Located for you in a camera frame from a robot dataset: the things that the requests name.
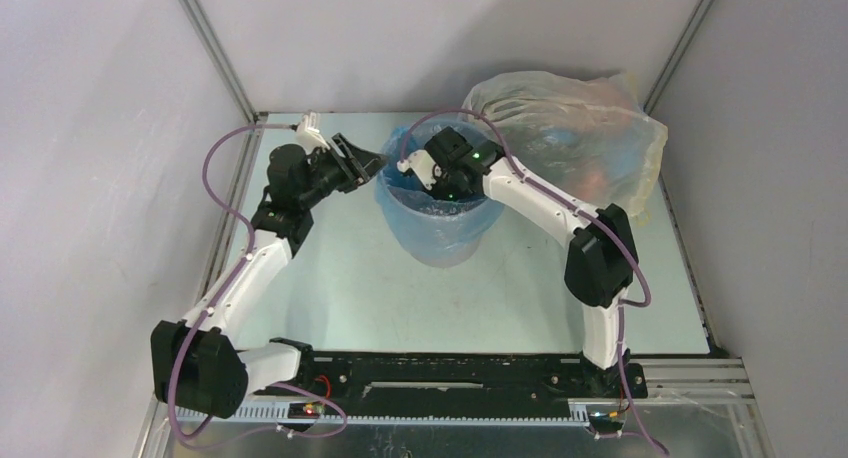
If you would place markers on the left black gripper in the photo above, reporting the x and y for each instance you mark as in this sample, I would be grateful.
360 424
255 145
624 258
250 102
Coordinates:
351 179

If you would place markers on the blue plastic trash bag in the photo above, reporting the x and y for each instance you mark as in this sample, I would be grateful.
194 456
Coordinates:
412 214

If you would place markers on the grey plastic trash bin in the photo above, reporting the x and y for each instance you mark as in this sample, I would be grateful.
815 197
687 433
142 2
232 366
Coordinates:
433 252

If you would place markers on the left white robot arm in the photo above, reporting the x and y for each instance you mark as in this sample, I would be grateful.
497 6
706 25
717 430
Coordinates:
197 364

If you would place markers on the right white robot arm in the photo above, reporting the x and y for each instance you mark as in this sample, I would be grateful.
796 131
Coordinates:
601 257

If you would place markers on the clear full trash bag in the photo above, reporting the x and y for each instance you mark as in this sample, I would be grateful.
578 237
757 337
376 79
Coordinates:
591 139

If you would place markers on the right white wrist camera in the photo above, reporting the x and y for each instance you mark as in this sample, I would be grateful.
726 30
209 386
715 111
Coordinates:
421 164

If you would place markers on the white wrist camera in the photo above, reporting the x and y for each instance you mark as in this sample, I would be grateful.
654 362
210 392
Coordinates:
308 135
421 164

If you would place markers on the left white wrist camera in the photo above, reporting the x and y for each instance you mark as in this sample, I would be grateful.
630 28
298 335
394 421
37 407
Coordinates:
308 135

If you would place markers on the left aluminium frame post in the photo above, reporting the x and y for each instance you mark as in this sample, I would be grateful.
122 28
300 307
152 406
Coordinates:
206 33

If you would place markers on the aluminium frame post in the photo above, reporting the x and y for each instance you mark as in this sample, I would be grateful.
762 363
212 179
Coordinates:
687 36
206 33

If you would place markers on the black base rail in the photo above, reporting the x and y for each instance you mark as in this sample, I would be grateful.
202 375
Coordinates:
462 384

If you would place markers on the grey toothed cable duct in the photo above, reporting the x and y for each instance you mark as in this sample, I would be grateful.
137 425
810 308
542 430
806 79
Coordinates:
293 413

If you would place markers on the right aluminium frame post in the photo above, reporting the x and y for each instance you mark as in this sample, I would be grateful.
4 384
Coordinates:
687 36

